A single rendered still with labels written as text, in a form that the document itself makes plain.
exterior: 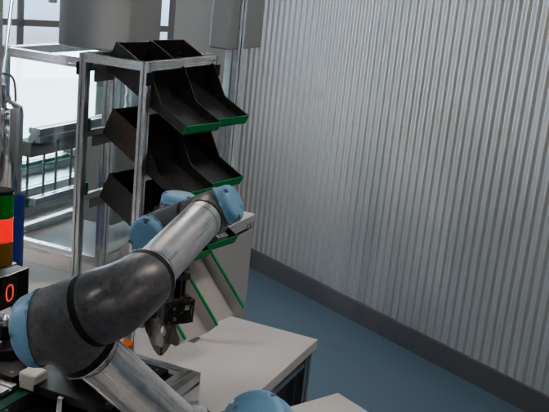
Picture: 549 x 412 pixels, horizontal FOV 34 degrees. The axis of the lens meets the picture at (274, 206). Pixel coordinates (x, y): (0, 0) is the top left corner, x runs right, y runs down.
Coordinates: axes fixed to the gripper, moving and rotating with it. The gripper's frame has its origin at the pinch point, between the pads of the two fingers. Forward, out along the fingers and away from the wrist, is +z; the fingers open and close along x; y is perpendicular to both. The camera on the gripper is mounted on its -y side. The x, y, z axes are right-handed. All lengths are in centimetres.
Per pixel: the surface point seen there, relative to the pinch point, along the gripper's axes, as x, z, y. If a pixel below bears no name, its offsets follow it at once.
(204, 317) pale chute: 24.0, 5.4, -24.1
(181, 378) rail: 10.6, 12.7, -7.9
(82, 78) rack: -6, -51, -43
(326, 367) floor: 177, 107, -165
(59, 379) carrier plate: -16.8, 11.7, -13.9
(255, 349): 47, 22, -34
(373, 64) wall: 224, -38, -224
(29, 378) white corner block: -23.5, 10.8, -14.4
